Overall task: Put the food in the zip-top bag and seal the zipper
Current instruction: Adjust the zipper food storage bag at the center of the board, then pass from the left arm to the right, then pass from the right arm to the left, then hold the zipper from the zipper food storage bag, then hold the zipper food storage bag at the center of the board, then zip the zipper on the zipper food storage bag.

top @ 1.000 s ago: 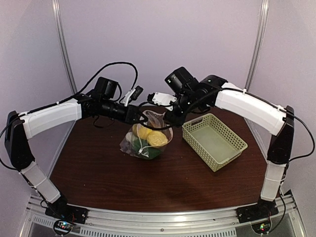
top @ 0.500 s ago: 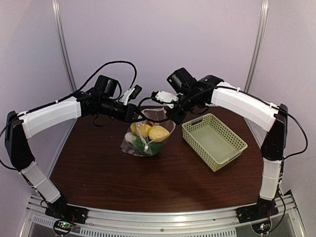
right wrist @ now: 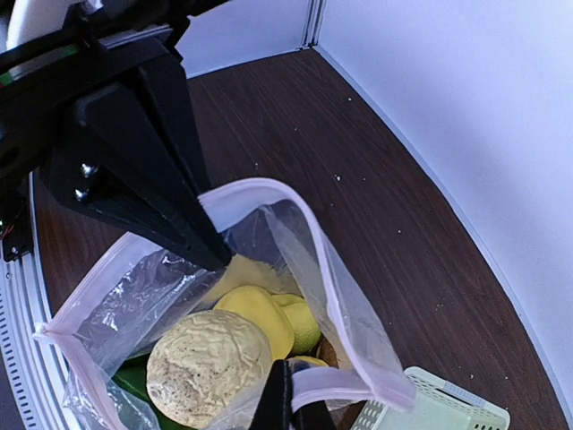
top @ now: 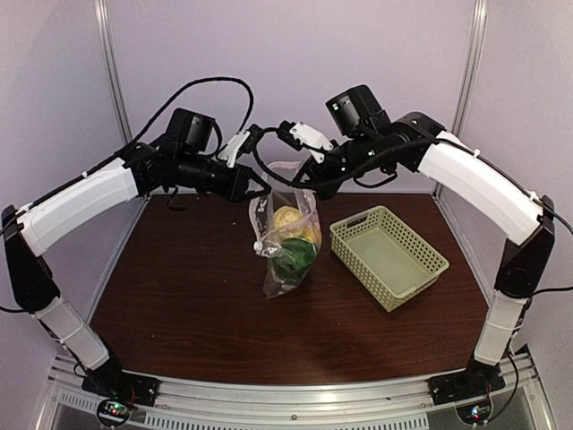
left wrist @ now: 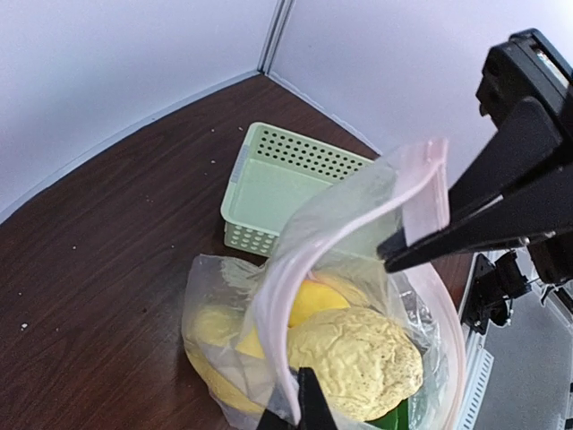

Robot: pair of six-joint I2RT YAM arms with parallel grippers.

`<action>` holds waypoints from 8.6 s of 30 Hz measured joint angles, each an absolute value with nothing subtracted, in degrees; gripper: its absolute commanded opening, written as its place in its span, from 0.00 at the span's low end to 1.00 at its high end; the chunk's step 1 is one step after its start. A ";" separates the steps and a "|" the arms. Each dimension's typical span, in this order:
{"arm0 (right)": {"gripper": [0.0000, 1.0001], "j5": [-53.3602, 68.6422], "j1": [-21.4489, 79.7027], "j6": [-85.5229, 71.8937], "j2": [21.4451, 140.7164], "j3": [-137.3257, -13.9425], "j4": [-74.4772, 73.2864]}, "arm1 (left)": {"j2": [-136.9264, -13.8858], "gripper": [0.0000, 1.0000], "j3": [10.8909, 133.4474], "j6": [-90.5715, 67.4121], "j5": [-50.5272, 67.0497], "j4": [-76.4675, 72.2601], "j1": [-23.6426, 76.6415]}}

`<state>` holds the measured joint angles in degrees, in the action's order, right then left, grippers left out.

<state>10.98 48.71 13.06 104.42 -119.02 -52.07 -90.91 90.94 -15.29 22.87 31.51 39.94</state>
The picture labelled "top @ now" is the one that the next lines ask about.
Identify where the right aluminium frame post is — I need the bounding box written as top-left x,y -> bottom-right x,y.
432,0 -> 489,198

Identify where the toy bok choy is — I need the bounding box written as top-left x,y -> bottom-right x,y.
271,237 -> 318,284

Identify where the right black cable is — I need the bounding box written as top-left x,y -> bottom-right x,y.
252,127 -> 431,189

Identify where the green plastic basket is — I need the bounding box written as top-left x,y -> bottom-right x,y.
329,206 -> 449,313

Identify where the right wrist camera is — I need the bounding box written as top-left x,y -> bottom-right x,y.
277,121 -> 334,164

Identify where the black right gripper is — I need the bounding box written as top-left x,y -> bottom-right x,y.
293,132 -> 382,201

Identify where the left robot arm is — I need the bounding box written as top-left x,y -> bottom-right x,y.
2,108 -> 270,398

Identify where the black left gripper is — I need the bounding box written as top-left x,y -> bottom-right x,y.
175,150 -> 270,202

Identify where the aluminium front rail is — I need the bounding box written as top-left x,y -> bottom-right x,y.
31,353 -> 557,429

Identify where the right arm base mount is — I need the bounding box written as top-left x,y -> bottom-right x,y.
428,371 -> 506,426

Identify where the clear zip top bag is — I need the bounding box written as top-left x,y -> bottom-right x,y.
249,174 -> 322,298

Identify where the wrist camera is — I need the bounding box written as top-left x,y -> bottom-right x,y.
277,121 -> 334,164
216,125 -> 263,168

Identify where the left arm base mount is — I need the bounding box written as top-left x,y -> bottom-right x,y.
81,373 -> 159,428

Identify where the left black cable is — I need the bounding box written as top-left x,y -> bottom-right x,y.
84,76 -> 254,180

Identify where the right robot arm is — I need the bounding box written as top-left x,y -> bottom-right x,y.
283,84 -> 555,396

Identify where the beige toy walnut ball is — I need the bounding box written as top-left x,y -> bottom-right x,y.
273,206 -> 304,238

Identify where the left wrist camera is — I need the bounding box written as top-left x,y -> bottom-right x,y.
216,125 -> 263,168

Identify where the aluminium frame post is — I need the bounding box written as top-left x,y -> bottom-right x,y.
93,0 -> 133,144
432,0 -> 489,198

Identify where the black cable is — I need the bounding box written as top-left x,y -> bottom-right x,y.
252,127 -> 431,189
84,76 -> 254,180

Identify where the yellow toy lemon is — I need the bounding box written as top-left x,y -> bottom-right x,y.
304,226 -> 322,245

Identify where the left aluminium frame post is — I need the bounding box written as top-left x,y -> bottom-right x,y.
93,0 -> 133,144

